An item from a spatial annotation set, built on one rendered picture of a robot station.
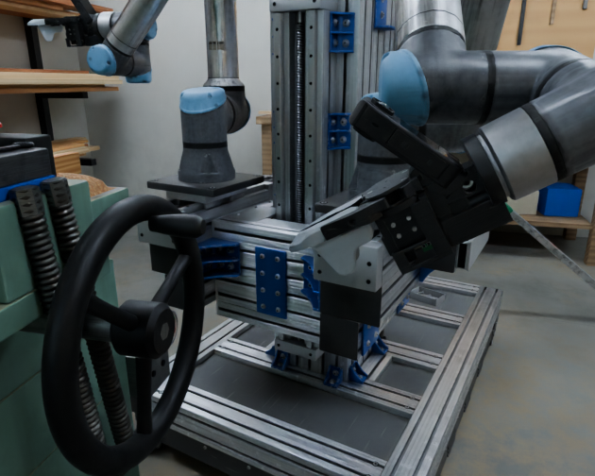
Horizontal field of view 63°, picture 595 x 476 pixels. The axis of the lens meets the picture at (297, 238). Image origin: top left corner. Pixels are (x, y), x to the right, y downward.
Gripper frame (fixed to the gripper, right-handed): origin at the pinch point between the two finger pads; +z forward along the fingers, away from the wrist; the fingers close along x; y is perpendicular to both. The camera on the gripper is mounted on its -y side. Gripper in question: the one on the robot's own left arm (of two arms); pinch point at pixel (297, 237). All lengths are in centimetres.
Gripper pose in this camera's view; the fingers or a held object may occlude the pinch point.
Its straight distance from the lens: 51.3
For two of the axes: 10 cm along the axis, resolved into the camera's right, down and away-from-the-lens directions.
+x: 2.1, -3.0, 9.3
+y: 4.9, 8.6, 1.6
